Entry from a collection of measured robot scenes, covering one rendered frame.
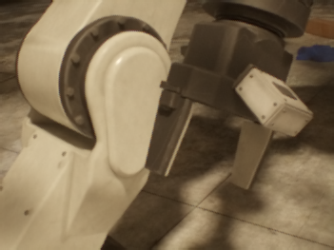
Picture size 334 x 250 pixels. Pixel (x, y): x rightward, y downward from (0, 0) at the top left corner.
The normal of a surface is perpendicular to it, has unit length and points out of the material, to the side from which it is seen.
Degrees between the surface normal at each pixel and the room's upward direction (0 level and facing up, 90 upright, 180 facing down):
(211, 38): 61
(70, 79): 90
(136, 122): 90
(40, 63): 67
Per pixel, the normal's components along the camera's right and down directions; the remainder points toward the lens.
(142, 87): 0.65, 0.24
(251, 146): -0.72, -0.19
